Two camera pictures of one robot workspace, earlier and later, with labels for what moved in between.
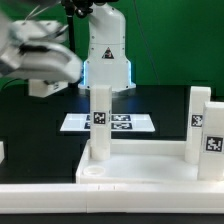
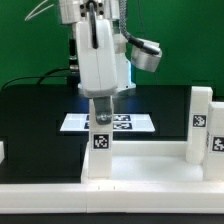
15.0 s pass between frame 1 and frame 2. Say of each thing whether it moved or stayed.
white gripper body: moved
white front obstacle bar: stayed
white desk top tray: stayed
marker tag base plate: stayed
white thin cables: stayed
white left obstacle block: stayed
